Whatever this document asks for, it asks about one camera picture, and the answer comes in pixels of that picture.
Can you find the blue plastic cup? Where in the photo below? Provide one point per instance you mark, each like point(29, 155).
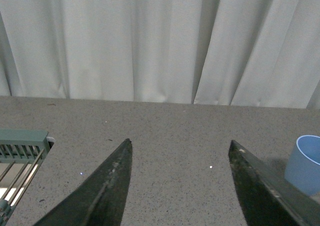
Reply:
point(303, 166)

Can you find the white curtain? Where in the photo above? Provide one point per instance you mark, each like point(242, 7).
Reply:
point(222, 52)

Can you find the green dish rack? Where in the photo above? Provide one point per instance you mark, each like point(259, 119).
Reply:
point(21, 154)

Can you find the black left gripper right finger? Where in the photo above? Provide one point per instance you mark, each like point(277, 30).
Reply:
point(264, 196)

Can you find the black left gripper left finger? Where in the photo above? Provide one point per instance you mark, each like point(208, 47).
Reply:
point(101, 198)

